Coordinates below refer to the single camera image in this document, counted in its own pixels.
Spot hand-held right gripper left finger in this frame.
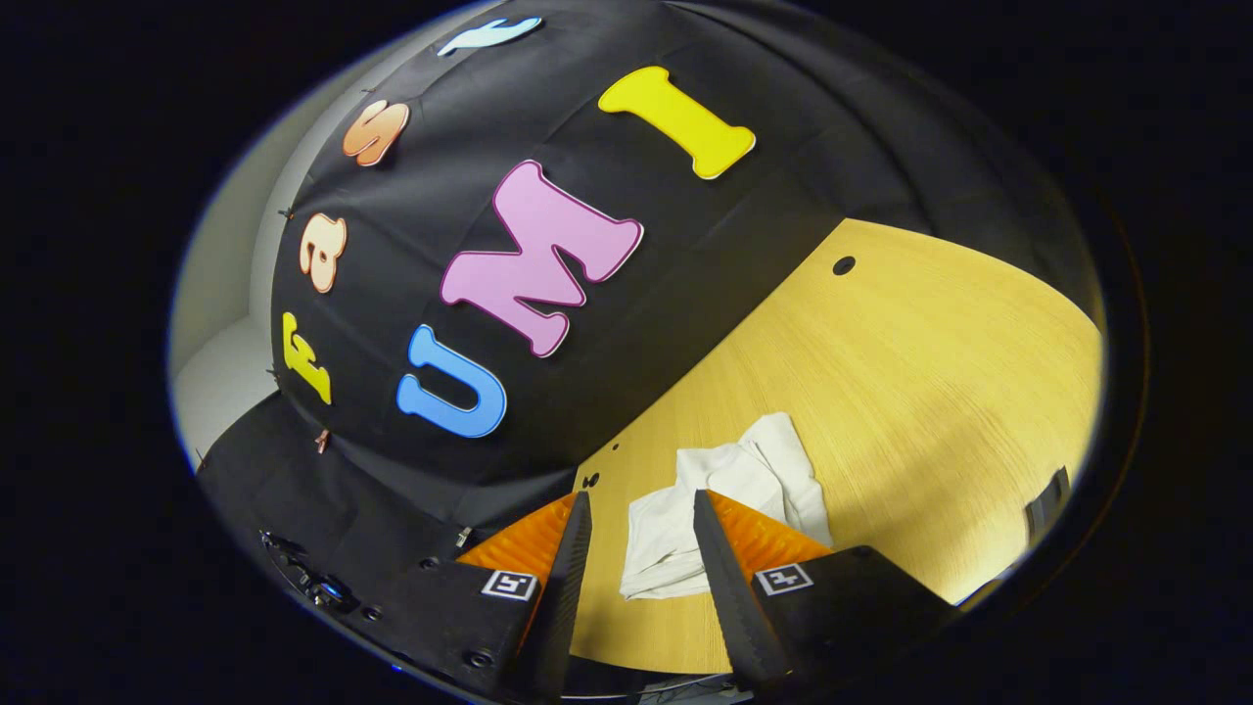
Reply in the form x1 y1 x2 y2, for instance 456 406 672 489
362 492 593 698

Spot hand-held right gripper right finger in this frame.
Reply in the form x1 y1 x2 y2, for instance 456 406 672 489
693 492 960 686

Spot white jeans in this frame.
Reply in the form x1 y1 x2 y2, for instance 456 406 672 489
620 411 833 600

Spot black table clamp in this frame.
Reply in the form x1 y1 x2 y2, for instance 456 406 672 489
1023 468 1073 536

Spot black backdrop cloth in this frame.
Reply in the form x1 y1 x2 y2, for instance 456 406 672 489
196 0 1102 628

